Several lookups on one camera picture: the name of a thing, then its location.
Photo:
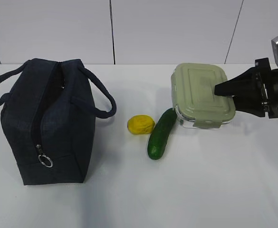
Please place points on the yellow lemon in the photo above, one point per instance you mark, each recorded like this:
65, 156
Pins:
140, 124

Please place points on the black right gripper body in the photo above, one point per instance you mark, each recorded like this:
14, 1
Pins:
264, 80

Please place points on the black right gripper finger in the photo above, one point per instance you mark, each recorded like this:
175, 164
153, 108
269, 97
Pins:
246, 84
249, 105

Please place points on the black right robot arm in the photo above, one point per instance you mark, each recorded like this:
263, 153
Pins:
255, 91

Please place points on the glass container with green lid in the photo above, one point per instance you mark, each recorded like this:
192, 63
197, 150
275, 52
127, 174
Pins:
193, 97

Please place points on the dark navy fabric lunch bag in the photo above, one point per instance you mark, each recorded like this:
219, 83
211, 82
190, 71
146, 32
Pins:
49, 118

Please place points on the green cucumber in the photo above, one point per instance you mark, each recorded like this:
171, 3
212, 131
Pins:
160, 134

